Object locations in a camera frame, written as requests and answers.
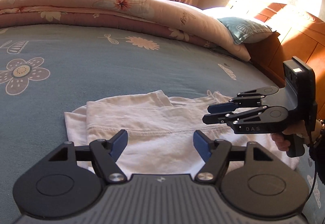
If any white long sleeve shirt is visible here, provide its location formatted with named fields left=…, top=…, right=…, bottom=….
left=64, top=90, right=299, bottom=177

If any black fuzzy sleeve forearm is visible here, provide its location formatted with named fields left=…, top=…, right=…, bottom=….
left=308, top=119, right=325, bottom=184

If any person right hand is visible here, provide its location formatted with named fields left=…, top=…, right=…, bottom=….
left=270, top=118, right=323, bottom=152

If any wooden headboard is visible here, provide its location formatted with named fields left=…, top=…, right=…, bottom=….
left=245, top=1, right=325, bottom=89

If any blue grey pillow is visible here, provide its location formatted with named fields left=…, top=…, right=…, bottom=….
left=203, top=7, right=274, bottom=45

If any blue floral bed sheet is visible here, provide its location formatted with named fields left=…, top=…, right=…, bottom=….
left=1, top=24, right=324, bottom=223

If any pink floral folded quilt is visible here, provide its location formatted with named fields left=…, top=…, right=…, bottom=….
left=1, top=0, right=251, bottom=61

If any black cable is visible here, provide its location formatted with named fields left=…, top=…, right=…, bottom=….
left=306, top=166, right=318, bottom=205

